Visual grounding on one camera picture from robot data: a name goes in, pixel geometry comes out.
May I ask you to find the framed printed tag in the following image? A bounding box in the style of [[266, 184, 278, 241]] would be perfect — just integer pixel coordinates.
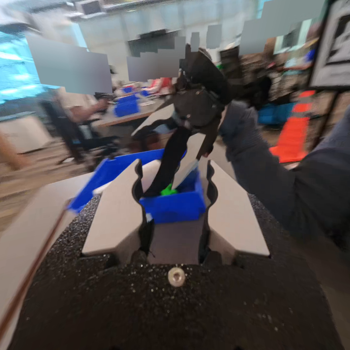
[[308, 0, 350, 91]]

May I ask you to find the grey desk with wood edge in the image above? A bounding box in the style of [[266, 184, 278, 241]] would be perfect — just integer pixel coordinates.
[[94, 108, 167, 129]]

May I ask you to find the white rounded object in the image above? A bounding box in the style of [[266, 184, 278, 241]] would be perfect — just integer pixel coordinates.
[[93, 159, 162, 195]]

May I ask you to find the blue plastic bin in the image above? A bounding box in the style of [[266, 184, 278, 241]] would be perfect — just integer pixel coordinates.
[[113, 94, 140, 118], [258, 102, 295, 127]]

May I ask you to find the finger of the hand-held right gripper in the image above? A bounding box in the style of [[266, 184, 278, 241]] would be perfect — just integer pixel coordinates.
[[171, 133, 209, 191], [131, 103, 176, 138]]

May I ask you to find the blue bin with white label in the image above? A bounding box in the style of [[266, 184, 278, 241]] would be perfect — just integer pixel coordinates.
[[67, 148, 207, 225]]

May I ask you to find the orange traffic cone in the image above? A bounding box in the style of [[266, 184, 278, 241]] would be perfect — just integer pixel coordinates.
[[269, 90, 315, 164]]

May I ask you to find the black-clad action figure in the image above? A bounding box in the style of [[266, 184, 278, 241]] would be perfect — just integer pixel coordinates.
[[143, 44, 229, 198]]

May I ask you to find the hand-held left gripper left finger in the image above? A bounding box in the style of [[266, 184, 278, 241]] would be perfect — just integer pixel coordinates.
[[81, 159, 155, 265]]

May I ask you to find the large paned window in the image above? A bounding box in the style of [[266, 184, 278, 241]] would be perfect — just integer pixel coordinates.
[[0, 29, 88, 106]]

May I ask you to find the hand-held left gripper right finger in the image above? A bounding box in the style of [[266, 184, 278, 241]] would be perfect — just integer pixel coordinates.
[[198, 159, 271, 265]]

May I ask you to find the black office chair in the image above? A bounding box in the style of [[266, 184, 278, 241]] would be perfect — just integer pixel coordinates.
[[56, 118, 122, 166]]

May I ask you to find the green toy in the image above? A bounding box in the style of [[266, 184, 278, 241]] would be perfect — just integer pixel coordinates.
[[160, 183, 179, 196]]

